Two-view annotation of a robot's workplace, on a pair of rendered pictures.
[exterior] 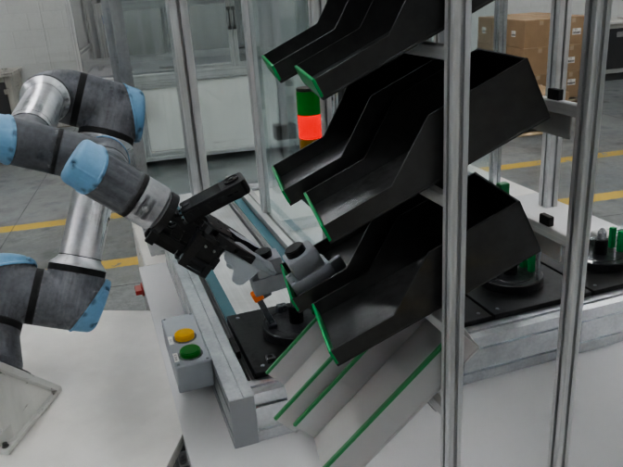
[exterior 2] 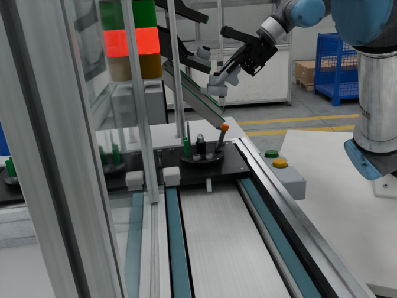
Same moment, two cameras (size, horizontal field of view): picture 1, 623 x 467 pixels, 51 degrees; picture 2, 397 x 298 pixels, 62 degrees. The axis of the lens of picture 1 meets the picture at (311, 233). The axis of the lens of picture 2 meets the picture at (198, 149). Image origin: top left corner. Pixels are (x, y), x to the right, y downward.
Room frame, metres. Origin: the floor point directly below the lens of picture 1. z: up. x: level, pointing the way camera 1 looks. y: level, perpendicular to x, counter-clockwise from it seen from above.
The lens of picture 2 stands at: (2.06, 0.23, 1.38)
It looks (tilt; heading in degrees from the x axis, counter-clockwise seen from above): 22 degrees down; 192
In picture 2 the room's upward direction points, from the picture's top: 4 degrees counter-clockwise
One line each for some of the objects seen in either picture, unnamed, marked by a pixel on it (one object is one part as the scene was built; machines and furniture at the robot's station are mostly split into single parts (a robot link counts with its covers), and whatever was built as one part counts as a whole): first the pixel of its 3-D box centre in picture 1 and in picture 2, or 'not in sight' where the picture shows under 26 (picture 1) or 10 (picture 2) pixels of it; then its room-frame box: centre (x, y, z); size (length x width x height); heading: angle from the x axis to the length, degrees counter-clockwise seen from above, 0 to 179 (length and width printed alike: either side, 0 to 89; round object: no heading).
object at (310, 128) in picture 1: (310, 125); (146, 40); (1.38, -0.01, 1.34); 0.05 x 0.05 x 0.05
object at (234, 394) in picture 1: (200, 311); (282, 217); (1.38, 0.27, 0.91); 0.89 x 0.06 x 0.11; 18
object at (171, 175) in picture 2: not in sight; (171, 177); (1.29, -0.02, 0.97); 0.05 x 0.05 x 0.04; 18
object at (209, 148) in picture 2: (297, 324); (201, 155); (1.16, 0.04, 0.98); 0.14 x 0.14 x 0.02
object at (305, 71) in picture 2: not in sight; (333, 74); (-4.35, 1.47, 0.20); 1.20 x 0.80 x 0.41; 101
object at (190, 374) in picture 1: (186, 349); (279, 174); (1.18, 0.27, 0.93); 0.21 x 0.07 x 0.06; 18
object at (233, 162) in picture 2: (298, 333); (202, 161); (1.16, 0.04, 0.96); 0.24 x 0.24 x 0.02; 18
